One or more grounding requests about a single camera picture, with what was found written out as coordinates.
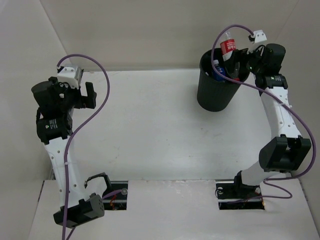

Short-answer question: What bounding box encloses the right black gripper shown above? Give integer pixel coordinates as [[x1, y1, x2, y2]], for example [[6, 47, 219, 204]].
[[223, 44, 265, 76]]

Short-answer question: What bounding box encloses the blue label plastic bottle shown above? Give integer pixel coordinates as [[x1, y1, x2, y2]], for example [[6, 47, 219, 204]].
[[212, 59, 226, 83]]

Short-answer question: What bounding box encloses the red label plastic bottle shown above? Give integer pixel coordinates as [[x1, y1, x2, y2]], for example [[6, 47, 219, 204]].
[[220, 31, 240, 81]]

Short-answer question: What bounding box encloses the black plastic bin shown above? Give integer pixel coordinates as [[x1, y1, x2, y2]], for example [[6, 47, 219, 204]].
[[197, 48, 250, 112]]

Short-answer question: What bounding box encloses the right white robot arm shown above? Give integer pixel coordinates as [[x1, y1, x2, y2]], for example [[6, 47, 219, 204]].
[[230, 43, 317, 201]]

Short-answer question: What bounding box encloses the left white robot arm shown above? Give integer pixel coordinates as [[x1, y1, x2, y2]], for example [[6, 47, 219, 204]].
[[31, 77, 112, 229]]

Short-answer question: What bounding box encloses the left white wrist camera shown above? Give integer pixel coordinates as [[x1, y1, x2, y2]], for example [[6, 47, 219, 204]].
[[57, 65, 84, 90]]

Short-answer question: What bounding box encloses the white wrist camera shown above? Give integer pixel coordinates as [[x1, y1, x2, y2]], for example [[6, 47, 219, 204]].
[[248, 30, 267, 44], [57, 65, 84, 90]]

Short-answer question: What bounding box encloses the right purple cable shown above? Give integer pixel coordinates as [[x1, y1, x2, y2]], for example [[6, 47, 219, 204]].
[[210, 24, 315, 200]]

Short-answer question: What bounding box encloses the purple cable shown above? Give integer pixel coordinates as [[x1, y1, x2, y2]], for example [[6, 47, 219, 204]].
[[210, 24, 315, 200], [56, 54, 126, 240]]

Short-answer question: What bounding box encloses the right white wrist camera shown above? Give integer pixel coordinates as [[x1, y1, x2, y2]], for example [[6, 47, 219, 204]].
[[248, 30, 267, 44]]

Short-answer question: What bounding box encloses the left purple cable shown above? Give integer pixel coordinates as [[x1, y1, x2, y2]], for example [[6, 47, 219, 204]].
[[56, 54, 126, 240]]

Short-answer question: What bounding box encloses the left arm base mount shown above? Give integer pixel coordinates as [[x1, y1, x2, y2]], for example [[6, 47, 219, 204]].
[[102, 181, 129, 211]]

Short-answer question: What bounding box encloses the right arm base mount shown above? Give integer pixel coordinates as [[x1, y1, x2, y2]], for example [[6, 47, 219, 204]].
[[215, 180, 265, 210]]

